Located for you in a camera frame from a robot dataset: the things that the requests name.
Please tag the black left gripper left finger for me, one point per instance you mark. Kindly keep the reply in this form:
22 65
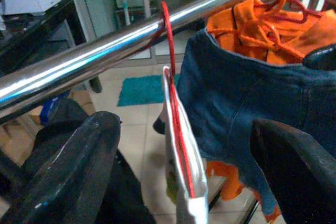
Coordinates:
73 161

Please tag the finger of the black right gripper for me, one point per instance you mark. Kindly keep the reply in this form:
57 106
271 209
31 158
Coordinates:
323 58

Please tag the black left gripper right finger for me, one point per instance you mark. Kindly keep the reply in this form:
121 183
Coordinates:
302 176

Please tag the white printed shirt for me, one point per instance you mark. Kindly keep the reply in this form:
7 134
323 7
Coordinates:
198 208

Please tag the orange hoodie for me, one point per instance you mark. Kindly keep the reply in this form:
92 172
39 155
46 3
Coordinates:
288 40

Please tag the cardboard box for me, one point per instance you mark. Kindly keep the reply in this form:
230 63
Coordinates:
81 100

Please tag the teal floor mat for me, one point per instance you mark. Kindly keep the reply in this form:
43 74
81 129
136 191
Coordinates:
141 90

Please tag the blue denim garment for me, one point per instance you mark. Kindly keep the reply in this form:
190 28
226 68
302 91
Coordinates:
223 98

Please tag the black desk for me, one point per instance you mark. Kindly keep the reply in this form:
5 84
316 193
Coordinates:
39 24

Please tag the chrome clothes rail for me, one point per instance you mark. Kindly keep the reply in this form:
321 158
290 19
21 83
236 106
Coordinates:
105 48

